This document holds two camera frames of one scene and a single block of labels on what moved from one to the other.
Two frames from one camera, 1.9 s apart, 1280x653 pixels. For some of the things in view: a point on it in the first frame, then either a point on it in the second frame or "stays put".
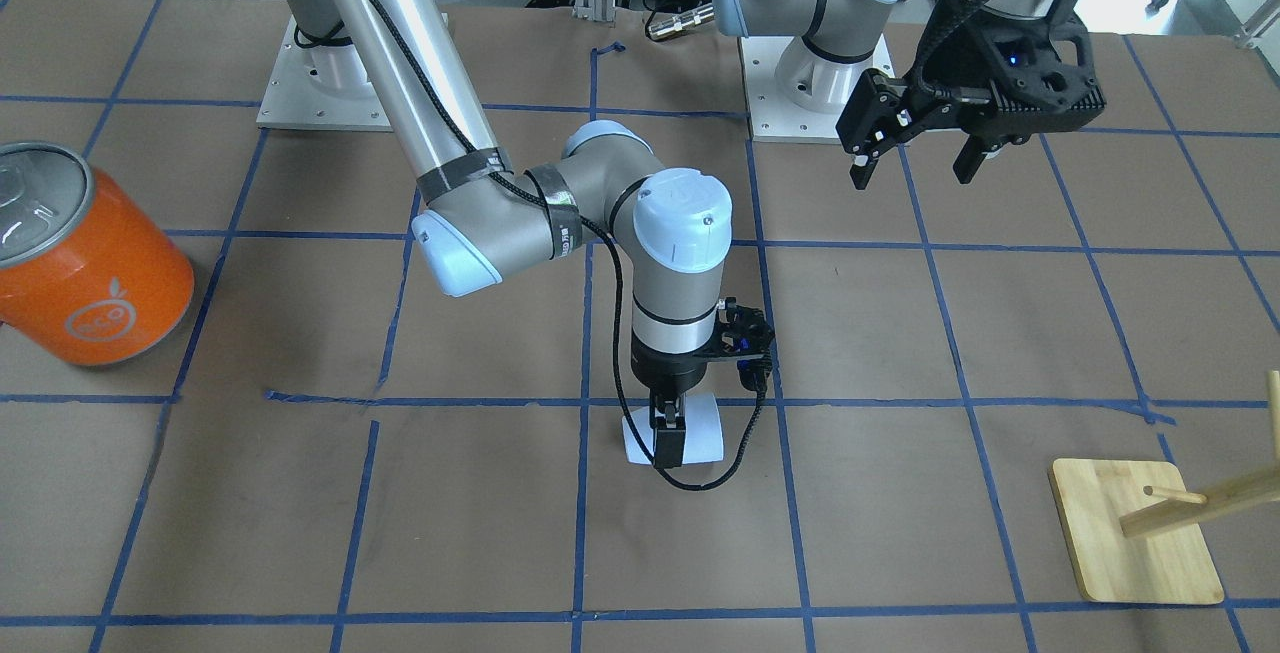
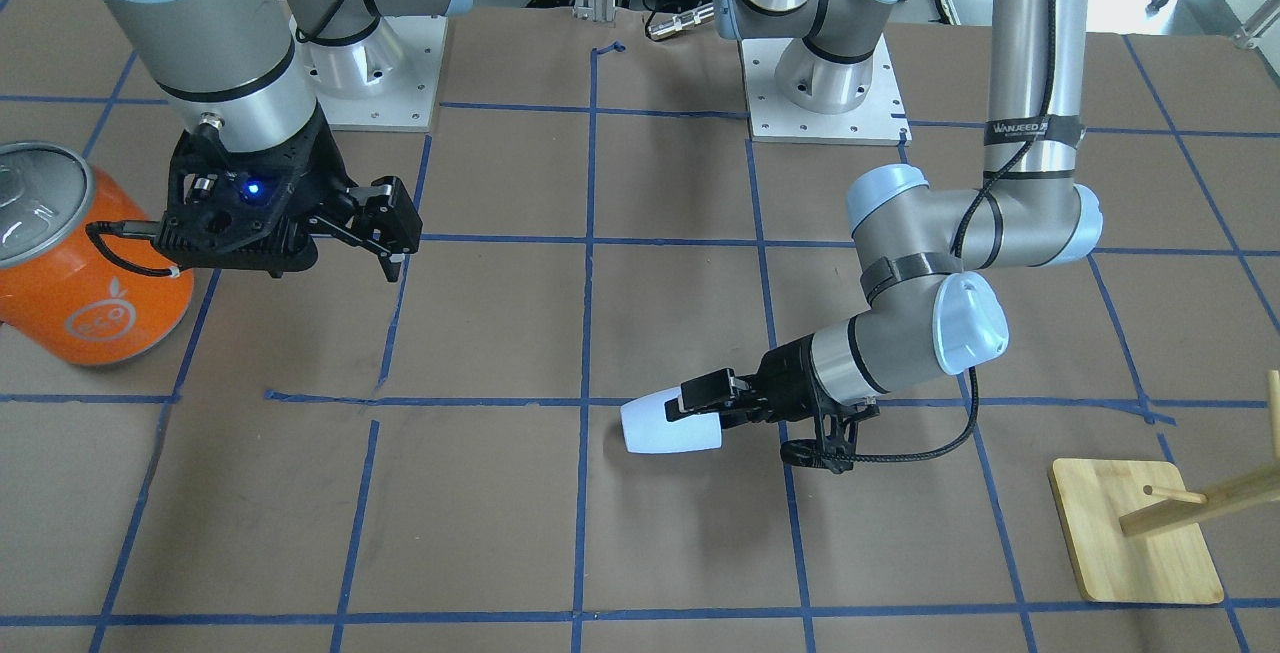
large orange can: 91,271 stays put
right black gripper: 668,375 -> 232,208
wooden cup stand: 1133,527 stays put
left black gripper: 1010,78 -> 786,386
